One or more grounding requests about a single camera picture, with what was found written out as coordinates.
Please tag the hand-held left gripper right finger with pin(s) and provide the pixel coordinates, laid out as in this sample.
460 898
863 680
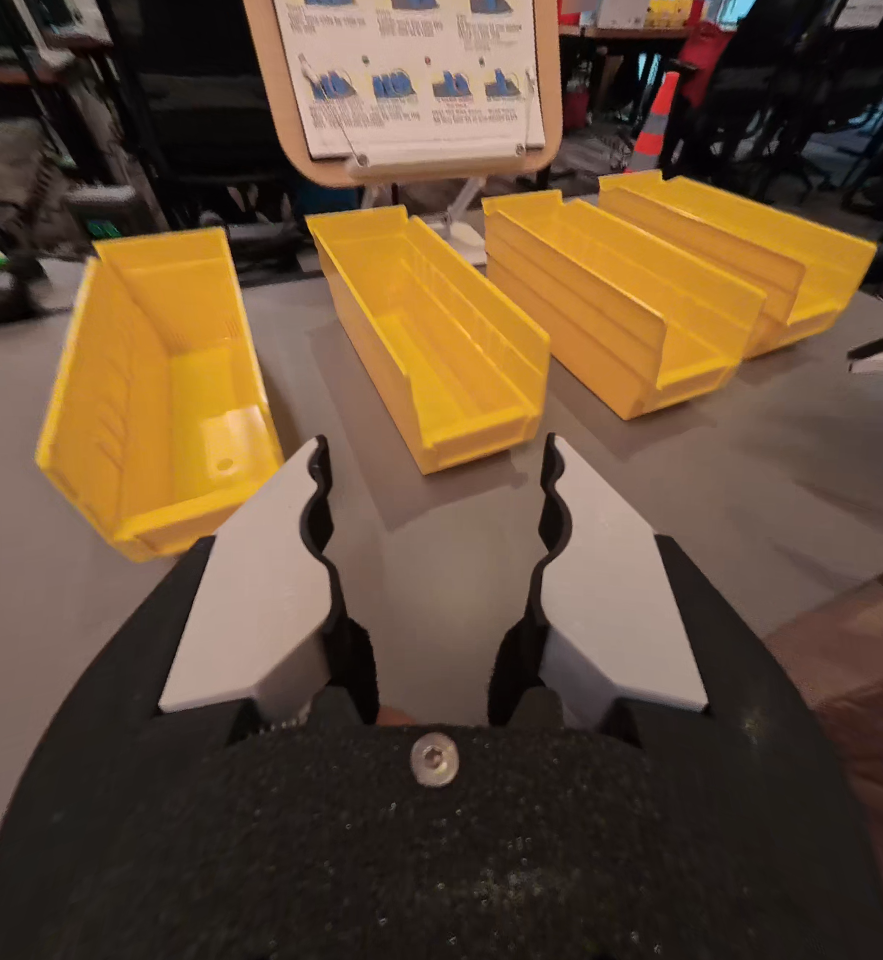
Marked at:
621 600

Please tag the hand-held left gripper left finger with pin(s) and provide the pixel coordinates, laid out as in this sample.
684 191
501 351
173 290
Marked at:
254 600

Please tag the yellow plastic storage bin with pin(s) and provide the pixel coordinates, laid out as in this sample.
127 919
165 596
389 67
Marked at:
441 390
824 262
186 390
599 300

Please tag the orange traffic cone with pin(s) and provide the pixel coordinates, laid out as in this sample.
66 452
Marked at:
655 127

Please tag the black device green display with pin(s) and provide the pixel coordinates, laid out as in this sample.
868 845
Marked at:
100 210

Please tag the black mesh office chair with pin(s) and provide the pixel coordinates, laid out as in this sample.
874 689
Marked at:
201 112

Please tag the printed instruction sheet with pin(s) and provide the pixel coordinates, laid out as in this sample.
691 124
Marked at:
411 127

